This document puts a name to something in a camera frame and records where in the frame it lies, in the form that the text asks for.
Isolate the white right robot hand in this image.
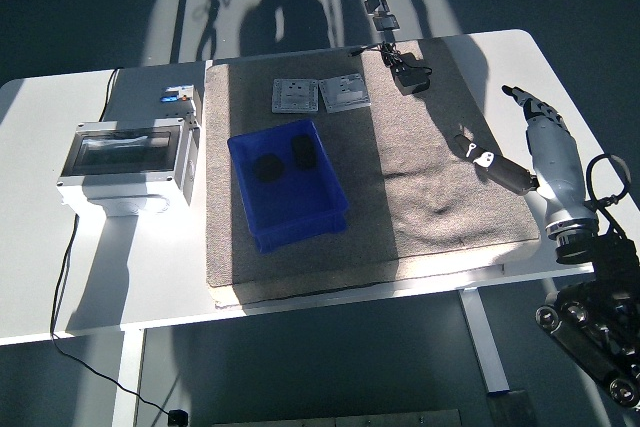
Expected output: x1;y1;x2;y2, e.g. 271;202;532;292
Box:
452;83;600;229

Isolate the blue plastic box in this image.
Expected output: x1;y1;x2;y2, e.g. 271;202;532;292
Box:
227;118;350;253

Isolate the white distribution box clear lid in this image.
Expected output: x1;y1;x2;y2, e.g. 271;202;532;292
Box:
55;116;204;218

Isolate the black power adapter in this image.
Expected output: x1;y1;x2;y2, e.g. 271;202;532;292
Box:
394;52;433;97

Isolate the white table leg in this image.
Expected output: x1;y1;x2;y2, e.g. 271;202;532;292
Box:
458;289;514;394
112;329;146;427

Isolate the grey-brown mat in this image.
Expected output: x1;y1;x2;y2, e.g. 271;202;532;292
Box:
204;36;541;308

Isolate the grey socket plate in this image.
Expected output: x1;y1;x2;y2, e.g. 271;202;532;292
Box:
319;73;374;114
271;77;321;115

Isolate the black floor clamp device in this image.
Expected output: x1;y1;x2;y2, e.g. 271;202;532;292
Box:
366;0;401;32

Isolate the grey table foot block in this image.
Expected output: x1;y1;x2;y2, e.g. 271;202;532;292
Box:
487;389;534;427

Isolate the white blue circuit breaker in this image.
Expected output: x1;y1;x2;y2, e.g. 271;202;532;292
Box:
158;84;201;126

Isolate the thin black power cable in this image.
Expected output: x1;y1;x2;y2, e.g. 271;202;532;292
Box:
49;66;174;418

